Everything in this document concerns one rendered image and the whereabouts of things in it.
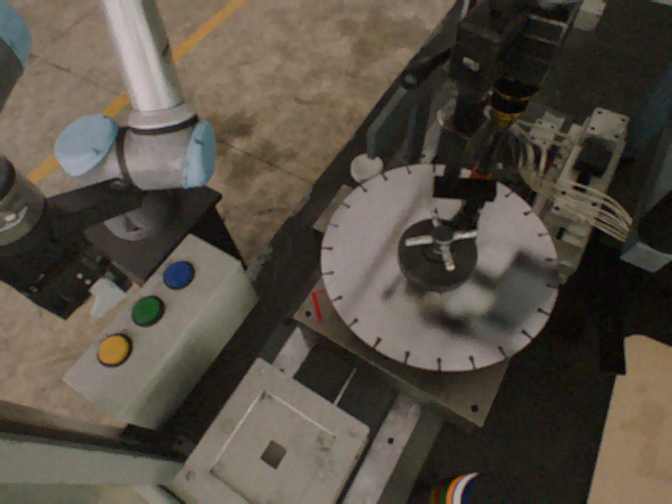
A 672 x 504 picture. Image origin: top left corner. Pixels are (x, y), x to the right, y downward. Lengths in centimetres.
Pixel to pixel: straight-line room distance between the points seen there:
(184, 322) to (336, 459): 29
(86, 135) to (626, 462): 101
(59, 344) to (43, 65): 175
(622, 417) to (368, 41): 222
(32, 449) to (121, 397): 26
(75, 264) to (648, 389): 84
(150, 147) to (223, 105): 158
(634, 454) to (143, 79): 95
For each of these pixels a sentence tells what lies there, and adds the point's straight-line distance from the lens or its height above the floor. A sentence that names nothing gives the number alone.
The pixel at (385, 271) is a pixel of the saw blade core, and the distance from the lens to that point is 60.
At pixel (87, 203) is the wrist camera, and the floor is 113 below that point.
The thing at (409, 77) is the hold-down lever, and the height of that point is 122.
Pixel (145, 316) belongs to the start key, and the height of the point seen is 91.
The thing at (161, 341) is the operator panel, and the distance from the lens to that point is 68.
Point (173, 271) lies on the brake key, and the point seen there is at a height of 91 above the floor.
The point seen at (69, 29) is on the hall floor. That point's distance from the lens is 331.
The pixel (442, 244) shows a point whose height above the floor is 100.
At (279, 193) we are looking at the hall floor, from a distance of 190.
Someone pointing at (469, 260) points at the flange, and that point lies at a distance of 61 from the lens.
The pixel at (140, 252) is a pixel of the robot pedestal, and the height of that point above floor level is 75.
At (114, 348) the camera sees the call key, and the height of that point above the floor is 91.
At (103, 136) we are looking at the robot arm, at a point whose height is 98.
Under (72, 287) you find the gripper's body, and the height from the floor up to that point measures 108.
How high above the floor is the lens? 148
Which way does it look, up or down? 61 degrees down
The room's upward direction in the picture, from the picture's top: 7 degrees counter-clockwise
